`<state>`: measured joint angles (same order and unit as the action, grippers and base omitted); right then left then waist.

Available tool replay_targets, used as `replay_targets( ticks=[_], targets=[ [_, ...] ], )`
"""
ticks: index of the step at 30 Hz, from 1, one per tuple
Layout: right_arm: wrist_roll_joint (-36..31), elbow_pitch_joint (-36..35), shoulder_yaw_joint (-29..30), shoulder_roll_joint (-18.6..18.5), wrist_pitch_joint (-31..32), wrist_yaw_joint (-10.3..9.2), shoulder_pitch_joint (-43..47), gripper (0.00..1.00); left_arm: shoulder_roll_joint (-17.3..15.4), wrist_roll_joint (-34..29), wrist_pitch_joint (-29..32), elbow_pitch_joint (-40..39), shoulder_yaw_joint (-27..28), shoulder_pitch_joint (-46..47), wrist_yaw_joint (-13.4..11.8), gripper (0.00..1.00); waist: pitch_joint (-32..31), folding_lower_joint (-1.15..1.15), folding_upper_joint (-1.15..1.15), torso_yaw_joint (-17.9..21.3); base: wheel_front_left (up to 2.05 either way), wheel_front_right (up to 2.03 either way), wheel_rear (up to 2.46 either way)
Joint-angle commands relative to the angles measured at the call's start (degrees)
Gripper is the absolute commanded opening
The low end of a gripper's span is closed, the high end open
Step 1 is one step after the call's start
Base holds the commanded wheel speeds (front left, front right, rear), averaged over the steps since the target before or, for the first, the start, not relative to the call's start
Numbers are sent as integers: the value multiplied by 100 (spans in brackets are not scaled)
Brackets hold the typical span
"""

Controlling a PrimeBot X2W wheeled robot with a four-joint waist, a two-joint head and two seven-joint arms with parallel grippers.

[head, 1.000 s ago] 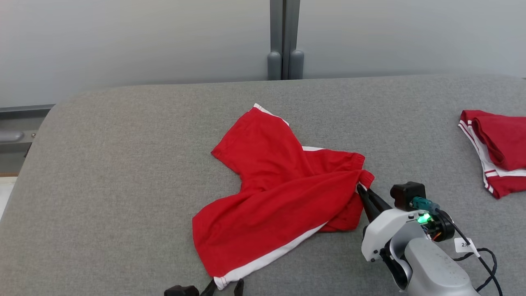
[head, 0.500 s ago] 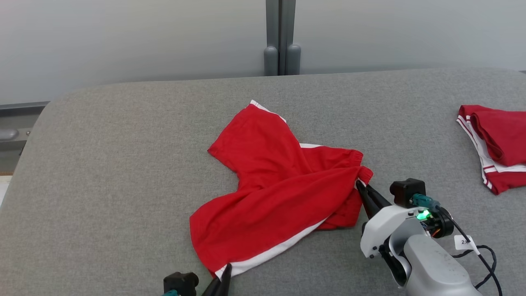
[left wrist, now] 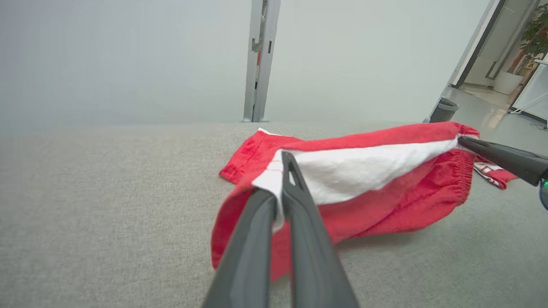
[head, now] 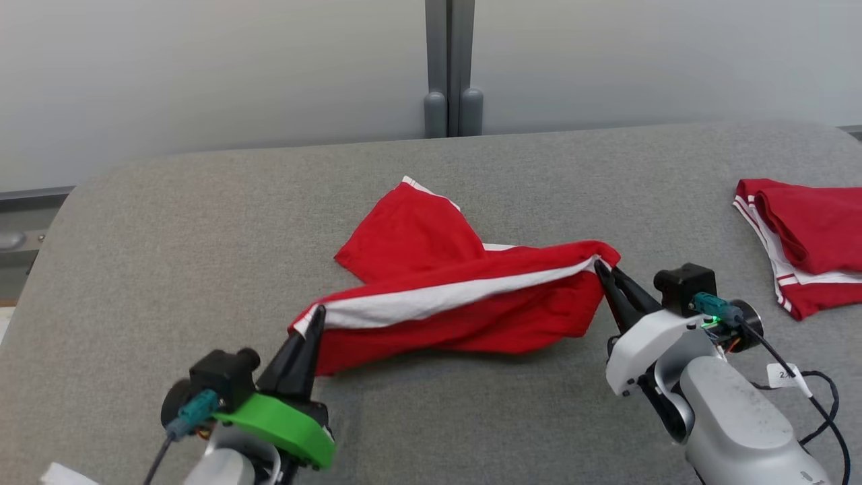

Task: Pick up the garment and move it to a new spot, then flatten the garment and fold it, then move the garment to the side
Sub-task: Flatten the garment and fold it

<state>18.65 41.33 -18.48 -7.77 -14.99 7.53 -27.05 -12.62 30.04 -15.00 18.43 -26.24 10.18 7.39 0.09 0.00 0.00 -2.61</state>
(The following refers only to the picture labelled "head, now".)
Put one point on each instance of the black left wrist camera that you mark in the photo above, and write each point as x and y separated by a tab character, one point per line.
222	374

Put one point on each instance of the teal left camera connector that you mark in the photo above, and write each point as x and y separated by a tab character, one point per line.
195	411

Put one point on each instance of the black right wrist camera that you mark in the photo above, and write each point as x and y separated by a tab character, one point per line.
683	286

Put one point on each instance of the teal right camera connector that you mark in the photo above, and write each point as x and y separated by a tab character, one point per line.
717	308

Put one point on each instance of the grey metal door frame post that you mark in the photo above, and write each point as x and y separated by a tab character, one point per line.
452	67

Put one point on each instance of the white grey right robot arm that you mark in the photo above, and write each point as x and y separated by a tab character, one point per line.
734	417

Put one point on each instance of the teal camera connector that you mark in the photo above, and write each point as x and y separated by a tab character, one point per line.
195	411
717	308

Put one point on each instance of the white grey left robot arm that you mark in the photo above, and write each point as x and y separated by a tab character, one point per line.
229	465

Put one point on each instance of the red jersey with striped trim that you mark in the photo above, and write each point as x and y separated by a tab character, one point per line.
815	236

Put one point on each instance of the grey fabric sofa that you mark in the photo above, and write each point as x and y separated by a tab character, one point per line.
202	269

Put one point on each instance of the grey wall base rail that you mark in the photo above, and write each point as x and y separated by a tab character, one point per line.
852	131
34	194

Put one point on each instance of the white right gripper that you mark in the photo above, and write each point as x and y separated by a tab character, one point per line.
646	350

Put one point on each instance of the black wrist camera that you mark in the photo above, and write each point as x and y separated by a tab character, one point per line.
683	286
222	374

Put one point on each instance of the red Bulls garment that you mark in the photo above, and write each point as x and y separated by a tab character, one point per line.
417	236

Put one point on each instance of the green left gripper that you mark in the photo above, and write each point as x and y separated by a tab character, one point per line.
289	424

